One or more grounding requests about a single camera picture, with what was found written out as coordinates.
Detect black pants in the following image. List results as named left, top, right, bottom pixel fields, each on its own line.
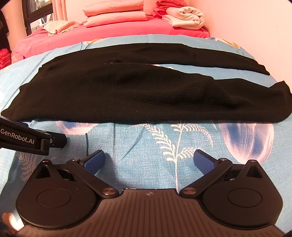
left=2, top=43, right=291, bottom=123

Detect red folded clothes stack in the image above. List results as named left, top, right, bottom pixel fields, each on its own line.
left=0, top=48, right=11, bottom=69

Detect red bed sheet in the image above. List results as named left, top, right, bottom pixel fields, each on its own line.
left=12, top=16, right=210, bottom=63

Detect cream cloth on bed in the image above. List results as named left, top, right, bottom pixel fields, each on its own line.
left=43, top=20, right=83, bottom=36

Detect pink curtain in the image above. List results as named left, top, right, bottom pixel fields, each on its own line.
left=52, top=0, right=68, bottom=21

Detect rolled cream blanket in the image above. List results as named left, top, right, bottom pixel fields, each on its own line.
left=162, top=6, right=204, bottom=30

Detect upper pink pillow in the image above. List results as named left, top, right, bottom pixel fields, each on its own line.
left=82, top=1, right=143, bottom=17

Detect red crumpled cloth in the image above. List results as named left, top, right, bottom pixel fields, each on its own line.
left=151, top=0, right=188, bottom=18

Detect dark window frame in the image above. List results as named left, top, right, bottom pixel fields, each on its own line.
left=22, top=0, right=53, bottom=35

